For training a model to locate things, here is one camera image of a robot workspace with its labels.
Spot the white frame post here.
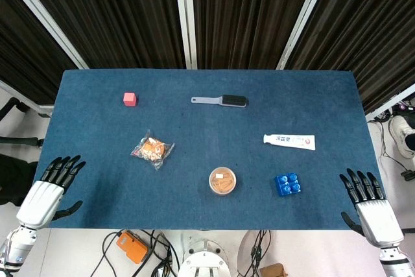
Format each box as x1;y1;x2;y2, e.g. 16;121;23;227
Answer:
0;0;89;70
172;0;198;70
276;0;331;71

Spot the white sneaker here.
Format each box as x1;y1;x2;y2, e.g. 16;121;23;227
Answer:
388;115;415;158

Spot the packaged snack in clear wrapper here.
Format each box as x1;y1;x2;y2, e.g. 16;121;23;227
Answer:
130;129;175;171

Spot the blue toy brick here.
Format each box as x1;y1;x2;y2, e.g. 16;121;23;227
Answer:
274;172;303;197

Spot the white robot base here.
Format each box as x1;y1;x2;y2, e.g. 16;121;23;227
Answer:
177;238;233;277

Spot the round container with orange contents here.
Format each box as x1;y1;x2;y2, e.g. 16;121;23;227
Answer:
208;166;237;197

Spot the blue table cloth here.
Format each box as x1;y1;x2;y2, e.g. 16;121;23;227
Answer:
38;68;385;231

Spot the grey black brush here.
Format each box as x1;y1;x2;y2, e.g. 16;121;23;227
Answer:
190;94;248;108

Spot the black cable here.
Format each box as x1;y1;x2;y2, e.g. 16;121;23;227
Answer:
139;229;180;277
88;230;137;277
369;108;415;181

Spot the brown cardboard box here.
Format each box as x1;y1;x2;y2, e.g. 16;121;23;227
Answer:
259;262;289;277

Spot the orange device box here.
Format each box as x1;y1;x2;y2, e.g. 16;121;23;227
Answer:
115;230;149;265

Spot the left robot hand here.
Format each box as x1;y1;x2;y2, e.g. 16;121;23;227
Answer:
16;155;86;230

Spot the white toothpaste tube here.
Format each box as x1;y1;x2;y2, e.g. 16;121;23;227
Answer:
263;134;316;151

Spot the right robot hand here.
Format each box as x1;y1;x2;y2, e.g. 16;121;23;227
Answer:
338;168;405;248

